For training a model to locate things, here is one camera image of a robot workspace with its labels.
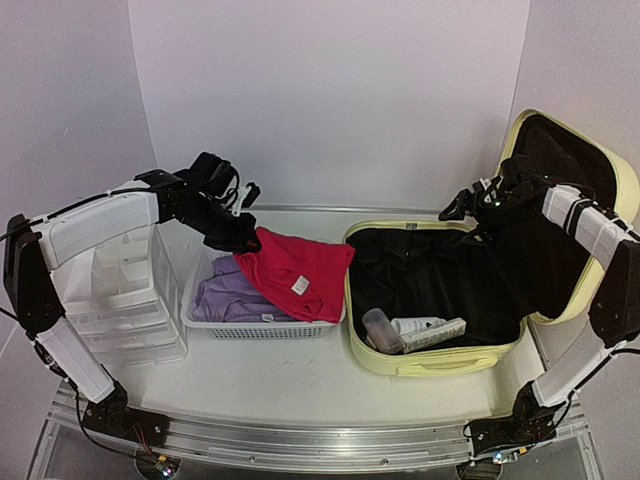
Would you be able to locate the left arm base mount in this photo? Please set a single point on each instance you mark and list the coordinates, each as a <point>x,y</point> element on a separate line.
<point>114,417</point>

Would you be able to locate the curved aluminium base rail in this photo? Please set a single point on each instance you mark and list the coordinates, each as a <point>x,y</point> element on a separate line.
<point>300,419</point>

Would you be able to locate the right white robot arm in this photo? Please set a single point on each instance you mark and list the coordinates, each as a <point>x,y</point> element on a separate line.
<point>608,288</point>

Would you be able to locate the white plastic drawer organizer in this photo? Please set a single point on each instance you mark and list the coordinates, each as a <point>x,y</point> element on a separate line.
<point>124,300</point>

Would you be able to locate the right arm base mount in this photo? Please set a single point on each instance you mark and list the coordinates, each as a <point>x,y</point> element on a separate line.
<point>528,425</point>

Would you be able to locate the red shirt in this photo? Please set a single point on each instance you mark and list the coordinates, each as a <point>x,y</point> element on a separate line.
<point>303,278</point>

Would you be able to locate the white toothpaste box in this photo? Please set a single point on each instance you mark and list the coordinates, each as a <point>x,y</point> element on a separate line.
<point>433,336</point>

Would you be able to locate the pale yellow hard-shell suitcase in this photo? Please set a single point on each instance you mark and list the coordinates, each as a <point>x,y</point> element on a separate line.
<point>521,272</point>

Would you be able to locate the lilac shirt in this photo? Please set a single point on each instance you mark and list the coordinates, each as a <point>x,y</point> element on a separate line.
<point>227,296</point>

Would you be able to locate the clear plastic bottle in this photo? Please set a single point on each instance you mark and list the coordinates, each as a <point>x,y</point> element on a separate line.
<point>381,332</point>

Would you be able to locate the white lotion tube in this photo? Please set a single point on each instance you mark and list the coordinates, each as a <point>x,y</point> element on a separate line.
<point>407,326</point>

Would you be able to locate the white perforated plastic basket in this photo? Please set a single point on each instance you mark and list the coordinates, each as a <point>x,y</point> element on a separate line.
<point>201,270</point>

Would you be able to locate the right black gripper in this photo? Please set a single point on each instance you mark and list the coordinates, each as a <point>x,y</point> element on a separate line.
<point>463,200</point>

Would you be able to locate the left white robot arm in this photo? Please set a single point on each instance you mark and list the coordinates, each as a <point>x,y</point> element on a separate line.
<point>36,247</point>

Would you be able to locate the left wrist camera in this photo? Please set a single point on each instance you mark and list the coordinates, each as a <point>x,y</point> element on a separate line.
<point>239,198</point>

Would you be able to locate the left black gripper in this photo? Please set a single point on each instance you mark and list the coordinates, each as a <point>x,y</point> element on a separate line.
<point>239,242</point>

